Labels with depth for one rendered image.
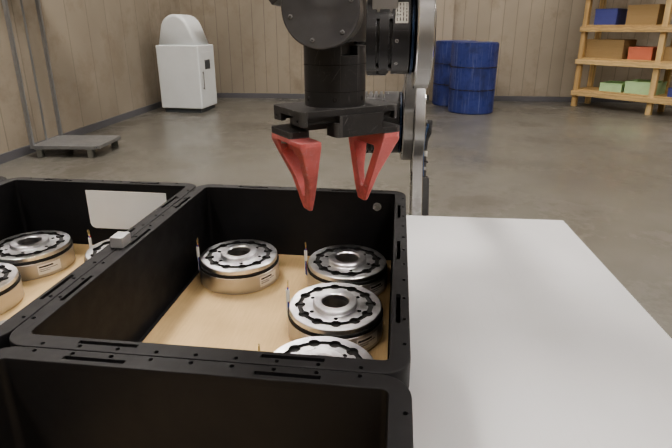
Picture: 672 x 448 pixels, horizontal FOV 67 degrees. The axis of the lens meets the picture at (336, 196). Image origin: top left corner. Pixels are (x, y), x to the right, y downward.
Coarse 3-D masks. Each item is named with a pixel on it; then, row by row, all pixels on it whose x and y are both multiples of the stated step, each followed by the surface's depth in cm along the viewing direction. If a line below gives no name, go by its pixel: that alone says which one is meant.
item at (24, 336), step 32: (192, 192) 70; (256, 192) 72; (288, 192) 72; (320, 192) 71; (352, 192) 70; (384, 192) 70; (160, 224) 59; (128, 256) 52; (32, 320) 40; (128, 352) 36; (160, 352) 36; (192, 352) 36; (224, 352) 36; (256, 352) 36
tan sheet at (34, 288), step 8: (80, 248) 77; (88, 248) 77; (80, 256) 74; (72, 264) 71; (80, 264) 71; (64, 272) 69; (32, 280) 67; (40, 280) 67; (48, 280) 67; (56, 280) 67; (24, 288) 65; (32, 288) 65; (40, 288) 65; (48, 288) 65; (24, 296) 63; (32, 296) 63; (24, 304) 61; (8, 312) 59; (16, 312) 59; (0, 320) 58
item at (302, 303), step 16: (320, 288) 59; (336, 288) 59; (352, 288) 59; (304, 304) 55; (368, 304) 56; (304, 320) 52; (320, 320) 52; (336, 320) 52; (352, 320) 53; (368, 320) 52
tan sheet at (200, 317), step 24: (288, 264) 71; (192, 288) 65; (264, 288) 65; (168, 312) 59; (192, 312) 59; (216, 312) 59; (240, 312) 59; (264, 312) 59; (384, 312) 59; (168, 336) 55; (192, 336) 55; (216, 336) 55; (240, 336) 55; (264, 336) 55; (288, 336) 55; (384, 336) 55
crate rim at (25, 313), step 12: (12, 180) 76; (24, 180) 76; (36, 180) 76; (48, 180) 76; (60, 180) 76; (72, 180) 76; (84, 180) 76; (96, 180) 76; (108, 180) 76; (180, 192) 70; (168, 204) 66; (156, 216) 61; (132, 228) 58; (108, 252) 52; (84, 264) 49; (96, 264) 49; (72, 276) 47; (60, 288) 45; (36, 300) 43; (48, 300) 43; (24, 312) 41; (12, 324) 39; (0, 336) 38; (0, 348) 38
